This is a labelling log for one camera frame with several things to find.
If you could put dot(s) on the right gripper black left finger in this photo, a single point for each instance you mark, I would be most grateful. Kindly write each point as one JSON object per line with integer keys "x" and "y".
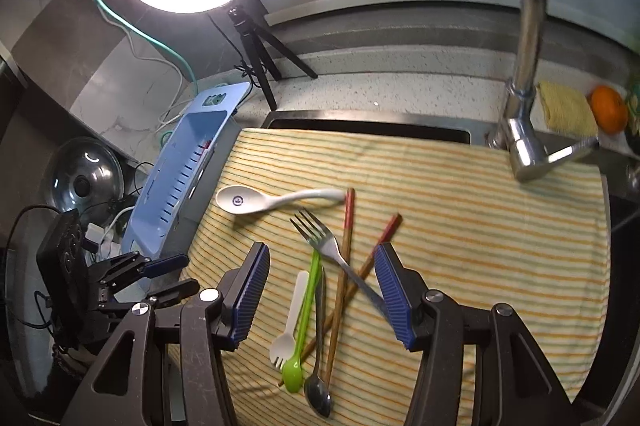
{"x": 128, "y": 382}

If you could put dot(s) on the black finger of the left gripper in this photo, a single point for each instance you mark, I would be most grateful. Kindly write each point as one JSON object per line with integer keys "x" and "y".
{"x": 174, "y": 293}
{"x": 162, "y": 266}

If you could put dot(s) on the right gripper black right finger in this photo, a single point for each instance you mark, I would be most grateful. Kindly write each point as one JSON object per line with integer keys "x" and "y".
{"x": 514, "y": 383}

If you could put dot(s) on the white ceramic spoon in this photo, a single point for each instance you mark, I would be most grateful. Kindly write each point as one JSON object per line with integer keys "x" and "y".
{"x": 243, "y": 200}

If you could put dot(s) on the white plastic spork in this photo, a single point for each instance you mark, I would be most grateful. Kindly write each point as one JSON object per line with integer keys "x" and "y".
{"x": 282, "y": 347}

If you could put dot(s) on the green plastic spoon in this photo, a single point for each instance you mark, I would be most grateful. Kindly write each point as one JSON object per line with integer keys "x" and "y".
{"x": 292, "y": 372}

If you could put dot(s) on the stainless steel fork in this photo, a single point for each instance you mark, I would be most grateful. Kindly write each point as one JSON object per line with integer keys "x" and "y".
{"x": 322, "y": 240}

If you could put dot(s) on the dark metal spoon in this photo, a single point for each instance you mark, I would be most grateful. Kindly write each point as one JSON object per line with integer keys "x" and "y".
{"x": 316, "y": 390}

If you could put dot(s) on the chrome kitchen faucet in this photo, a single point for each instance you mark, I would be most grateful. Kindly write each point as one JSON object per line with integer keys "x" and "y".
{"x": 514, "y": 132}

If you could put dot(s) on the blue plastic utensil basket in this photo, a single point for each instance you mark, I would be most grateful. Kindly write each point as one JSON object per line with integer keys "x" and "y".
{"x": 177, "y": 192}

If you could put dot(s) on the steel pot lid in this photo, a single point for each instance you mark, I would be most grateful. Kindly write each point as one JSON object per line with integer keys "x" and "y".
{"x": 83, "y": 172}

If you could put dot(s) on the striped yellow cloth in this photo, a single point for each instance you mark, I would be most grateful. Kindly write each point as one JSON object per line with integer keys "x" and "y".
{"x": 468, "y": 227}

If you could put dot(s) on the black tripod stand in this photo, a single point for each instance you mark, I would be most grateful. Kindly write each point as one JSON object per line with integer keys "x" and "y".
{"x": 253, "y": 36}

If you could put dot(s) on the yellow sponge cloth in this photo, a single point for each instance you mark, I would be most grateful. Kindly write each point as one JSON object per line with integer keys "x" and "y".
{"x": 566, "y": 111}

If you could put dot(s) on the orange fruit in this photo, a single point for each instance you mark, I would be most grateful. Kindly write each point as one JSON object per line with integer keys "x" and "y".
{"x": 609, "y": 109}

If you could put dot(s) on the black camera box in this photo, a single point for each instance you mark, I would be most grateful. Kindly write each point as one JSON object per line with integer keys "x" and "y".
{"x": 63, "y": 268}

